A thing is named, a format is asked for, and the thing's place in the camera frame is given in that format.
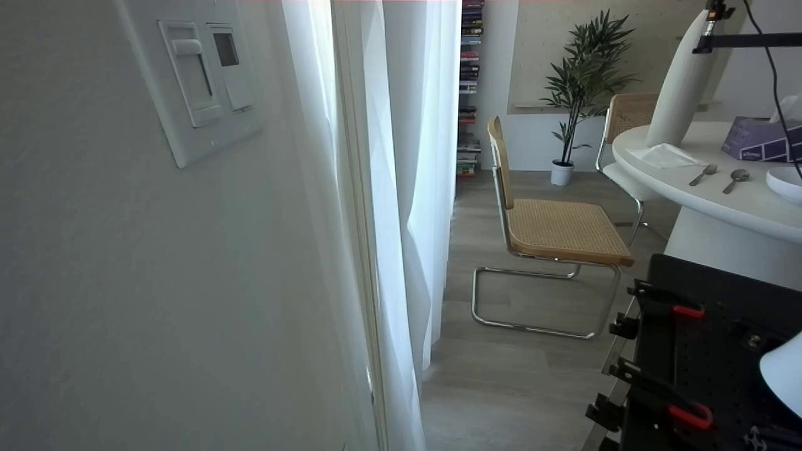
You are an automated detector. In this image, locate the black hanging cable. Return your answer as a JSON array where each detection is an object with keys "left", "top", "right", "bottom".
[{"left": 739, "top": 0, "right": 802, "bottom": 180}]

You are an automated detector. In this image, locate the white wall switch panel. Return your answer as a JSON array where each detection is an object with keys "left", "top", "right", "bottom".
[{"left": 114, "top": 0, "right": 264, "bottom": 167}]

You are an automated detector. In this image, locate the black clamp red handle lower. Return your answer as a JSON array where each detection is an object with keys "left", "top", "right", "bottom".
[{"left": 586, "top": 358, "right": 715, "bottom": 432}]

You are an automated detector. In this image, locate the white sheer curtain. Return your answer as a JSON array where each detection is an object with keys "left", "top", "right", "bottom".
[{"left": 276, "top": 0, "right": 465, "bottom": 451}]

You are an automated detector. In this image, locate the white bowl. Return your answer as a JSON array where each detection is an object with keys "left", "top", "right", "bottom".
[{"left": 764, "top": 166, "right": 802, "bottom": 206}]

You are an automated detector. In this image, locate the potted green plant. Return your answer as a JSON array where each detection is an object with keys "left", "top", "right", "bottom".
[{"left": 547, "top": 10, "right": 631, "bottom": 186}]

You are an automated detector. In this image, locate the bookshelf with books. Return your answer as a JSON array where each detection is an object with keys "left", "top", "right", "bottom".
[{"left": 456, "top": 0, "right": 484, "bottom": 176}]

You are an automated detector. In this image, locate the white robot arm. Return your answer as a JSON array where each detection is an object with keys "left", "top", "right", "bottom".
[{"left": 648, "top": 0, "right": 734, "bottom": 145}]

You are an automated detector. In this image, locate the black clamp red handle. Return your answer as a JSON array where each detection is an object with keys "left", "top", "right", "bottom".
[
  {"left": 610, "top": 279, "right": 708, "bottom": 342},
  {"left": 586, "top": 358, "right": 715, "bottom": 432}
]

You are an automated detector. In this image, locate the black mounting board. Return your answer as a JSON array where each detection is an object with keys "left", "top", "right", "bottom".
[{"left": 595, "top": 254, "right": 802, "bottom": 451}]

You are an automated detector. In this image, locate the metal spoon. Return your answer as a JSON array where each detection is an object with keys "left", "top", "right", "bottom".
[
  {"left": 687, "top": 166, "right": 718, "bottom": 186},
  {"left": 722, "top": 167, "right": 750, "bottom": 196}
]

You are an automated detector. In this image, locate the white round table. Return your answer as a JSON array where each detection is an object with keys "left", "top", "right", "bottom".
[{"left": 620, "top": 120, "right": 802, "bottom": 290}]

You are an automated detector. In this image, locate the white paper napkin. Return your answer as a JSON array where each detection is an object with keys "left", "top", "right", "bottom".
[{"left": 634, "top": 144, "right": 698, "bottom": 167}]

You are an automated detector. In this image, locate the purple tissue box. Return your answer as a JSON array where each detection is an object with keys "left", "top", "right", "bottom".
[{"left": 722, "top": 119, "right": 802, "bottom": 164}]

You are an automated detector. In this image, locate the black clamp red handle upper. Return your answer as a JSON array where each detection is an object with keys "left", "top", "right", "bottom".
[{"left": 610, "top": 279, "right": 708, "bottom": 342}]

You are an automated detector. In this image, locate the wicker cantilever chair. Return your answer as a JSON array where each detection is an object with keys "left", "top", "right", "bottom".
[{"left": 470, "top": 119, "right": 634, "bottom": 342}]

